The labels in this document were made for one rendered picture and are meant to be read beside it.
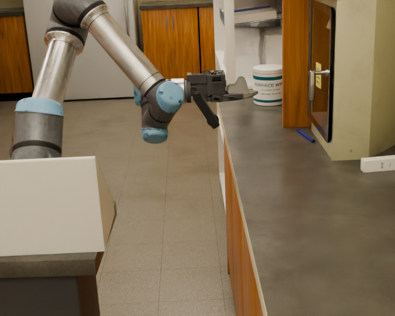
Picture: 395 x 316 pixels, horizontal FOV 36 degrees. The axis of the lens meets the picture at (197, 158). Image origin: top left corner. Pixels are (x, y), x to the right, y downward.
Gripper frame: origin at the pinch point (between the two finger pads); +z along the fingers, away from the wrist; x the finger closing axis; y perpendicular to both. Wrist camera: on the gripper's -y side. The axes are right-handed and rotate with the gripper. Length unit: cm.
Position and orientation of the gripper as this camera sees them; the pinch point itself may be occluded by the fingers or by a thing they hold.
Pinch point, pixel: (253, 94)
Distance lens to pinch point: 185.5
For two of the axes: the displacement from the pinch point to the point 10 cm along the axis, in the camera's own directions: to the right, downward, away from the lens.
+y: -0.4, -9.4, -3.3
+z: 10.0, -0.5, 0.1
